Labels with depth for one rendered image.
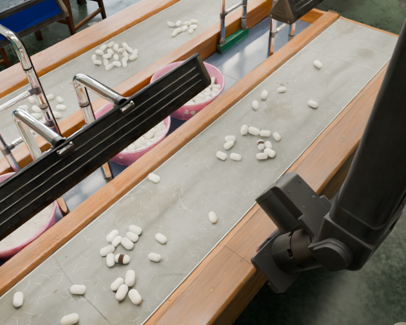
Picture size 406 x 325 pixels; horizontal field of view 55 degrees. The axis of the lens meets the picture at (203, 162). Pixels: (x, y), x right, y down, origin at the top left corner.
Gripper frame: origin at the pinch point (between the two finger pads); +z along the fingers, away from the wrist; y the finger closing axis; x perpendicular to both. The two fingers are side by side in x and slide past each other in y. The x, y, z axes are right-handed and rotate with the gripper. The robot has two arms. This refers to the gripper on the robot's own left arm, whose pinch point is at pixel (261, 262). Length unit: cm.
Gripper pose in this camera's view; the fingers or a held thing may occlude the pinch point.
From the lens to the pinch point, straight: 69.6
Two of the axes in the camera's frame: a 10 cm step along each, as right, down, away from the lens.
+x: 6.4, 7.6, -0.9
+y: -7.1, 5.4, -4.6
